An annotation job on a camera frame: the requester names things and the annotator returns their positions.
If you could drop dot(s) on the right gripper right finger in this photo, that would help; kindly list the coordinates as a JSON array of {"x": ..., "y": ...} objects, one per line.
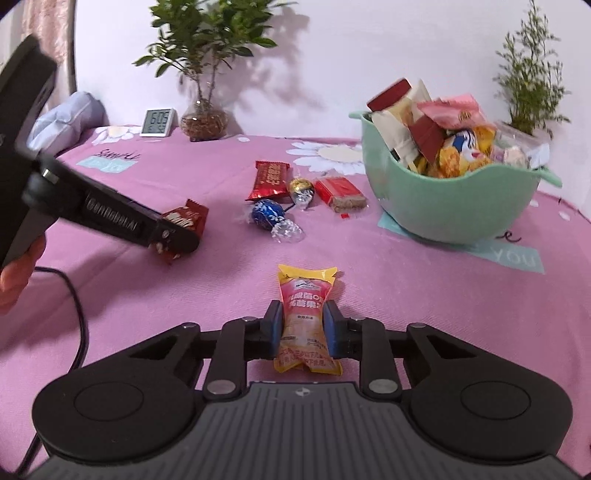
[{"x": 366, "y": 341}]

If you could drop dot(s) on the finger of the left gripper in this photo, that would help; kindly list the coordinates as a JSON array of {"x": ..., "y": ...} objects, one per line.
[{"x": 176, "y": 236}]

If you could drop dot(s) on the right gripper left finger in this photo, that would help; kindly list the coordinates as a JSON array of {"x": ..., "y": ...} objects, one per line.
[{"x": 239, "y": 342}]

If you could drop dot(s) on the red brown chocolate bar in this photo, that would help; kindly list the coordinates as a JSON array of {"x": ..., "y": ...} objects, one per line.
[{"x": 194, "y": 211}]

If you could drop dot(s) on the yellow red bread packet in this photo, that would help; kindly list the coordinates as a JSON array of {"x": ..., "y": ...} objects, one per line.
[{"x": 303, "y": 344}]

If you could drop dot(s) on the red foil candy packet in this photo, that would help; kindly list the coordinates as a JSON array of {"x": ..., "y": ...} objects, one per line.
[{"x": 270, "y": 182}]

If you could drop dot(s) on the yellow corn snack bag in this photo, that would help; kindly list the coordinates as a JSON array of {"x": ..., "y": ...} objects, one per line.
[{"x": 463, "y": 152}]

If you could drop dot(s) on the beige gold pouch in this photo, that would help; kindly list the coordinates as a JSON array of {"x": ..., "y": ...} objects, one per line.
[{"x": 394, "y": 111}]

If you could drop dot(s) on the pink snack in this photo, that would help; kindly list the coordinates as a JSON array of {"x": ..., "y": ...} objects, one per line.
[{"x": 455, "y": 113}]

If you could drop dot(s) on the dark red packet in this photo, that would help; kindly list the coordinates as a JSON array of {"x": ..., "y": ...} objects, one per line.
[{"x": 428, "y": 136}]

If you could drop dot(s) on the blue white rice cracker pack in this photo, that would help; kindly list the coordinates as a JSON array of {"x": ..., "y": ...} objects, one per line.
[{"x": 539, "y": 156}]

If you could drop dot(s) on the person left hand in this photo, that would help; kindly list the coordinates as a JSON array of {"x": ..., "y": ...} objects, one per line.
[{"x": 16, "y": 275}]

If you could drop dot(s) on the grey blue folded cloth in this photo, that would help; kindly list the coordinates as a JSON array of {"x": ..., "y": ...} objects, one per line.
[{"x": 62, "y": 127}]

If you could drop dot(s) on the blue foil chocolate ball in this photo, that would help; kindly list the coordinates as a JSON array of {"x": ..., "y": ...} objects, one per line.
[{"x": 270, "y": 216}]

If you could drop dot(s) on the pink floral tablecloth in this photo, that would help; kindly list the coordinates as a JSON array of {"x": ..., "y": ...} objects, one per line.
[{"x": 527, "y": 300}]

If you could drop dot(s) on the white digital clock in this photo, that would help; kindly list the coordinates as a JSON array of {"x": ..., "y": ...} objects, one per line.
[{"x": 157, "y": 123}]

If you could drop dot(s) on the gold foil chocolate ball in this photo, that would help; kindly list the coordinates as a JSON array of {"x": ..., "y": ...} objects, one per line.
[{"x": 302, "y": 192}]

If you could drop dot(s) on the red wrapped wafer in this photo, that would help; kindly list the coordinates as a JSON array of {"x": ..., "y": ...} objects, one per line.
[{"x": 340, "y": 194}]

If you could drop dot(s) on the green plastic bowl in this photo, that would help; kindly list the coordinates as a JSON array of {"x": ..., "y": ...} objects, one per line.
[{"x": 478, "y": 206}]

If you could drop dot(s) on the leafy plant in glass vase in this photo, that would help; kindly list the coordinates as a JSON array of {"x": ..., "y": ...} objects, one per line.
[{"x": 198, "y": 38}]

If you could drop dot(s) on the white marshmallow snack pack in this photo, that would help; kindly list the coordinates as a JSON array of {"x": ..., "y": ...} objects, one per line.
[{"x": 511, "y": 156}]

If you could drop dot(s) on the small plant in white pot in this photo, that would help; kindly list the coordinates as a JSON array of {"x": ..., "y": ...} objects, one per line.
[{"x": 530, "y": 79}]

